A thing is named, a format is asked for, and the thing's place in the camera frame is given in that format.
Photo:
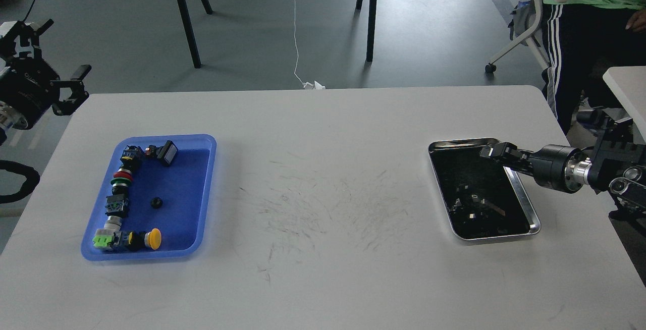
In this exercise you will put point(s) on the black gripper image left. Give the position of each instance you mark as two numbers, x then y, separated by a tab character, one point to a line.
26	76

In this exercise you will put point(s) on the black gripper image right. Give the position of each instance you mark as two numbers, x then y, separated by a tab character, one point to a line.
557	167

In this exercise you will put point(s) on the silver metal tray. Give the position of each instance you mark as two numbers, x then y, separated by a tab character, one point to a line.
483	200

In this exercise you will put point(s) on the blue plastic tray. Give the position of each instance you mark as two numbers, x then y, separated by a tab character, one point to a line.
184	188

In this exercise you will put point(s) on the person's second hand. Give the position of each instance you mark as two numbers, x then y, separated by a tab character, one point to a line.
636	23

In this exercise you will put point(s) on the white office chair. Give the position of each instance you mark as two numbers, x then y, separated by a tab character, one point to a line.
525	29

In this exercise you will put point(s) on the red green ringed button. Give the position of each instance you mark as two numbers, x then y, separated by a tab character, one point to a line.
121	181

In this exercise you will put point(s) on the white side table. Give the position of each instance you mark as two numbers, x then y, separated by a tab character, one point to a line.
628	85

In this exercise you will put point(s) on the black square push button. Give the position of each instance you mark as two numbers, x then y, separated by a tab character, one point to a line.
165	154

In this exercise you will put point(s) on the black green contact block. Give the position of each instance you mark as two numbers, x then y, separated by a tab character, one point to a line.
117	205

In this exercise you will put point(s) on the black table legs left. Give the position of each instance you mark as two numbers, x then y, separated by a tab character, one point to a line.
189	33

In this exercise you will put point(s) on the black table legs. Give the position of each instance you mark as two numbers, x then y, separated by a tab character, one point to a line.
189	33
368	12

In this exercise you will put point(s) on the person in green shirt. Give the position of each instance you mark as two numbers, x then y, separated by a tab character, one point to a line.
577	35

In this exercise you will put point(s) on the yellow mushroom push button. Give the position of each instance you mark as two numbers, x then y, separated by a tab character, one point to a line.
144	240

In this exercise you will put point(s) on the black table legs right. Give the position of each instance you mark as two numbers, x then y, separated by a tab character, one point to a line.
368	12

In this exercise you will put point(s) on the green white switch block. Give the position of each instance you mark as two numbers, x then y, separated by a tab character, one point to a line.
104	238

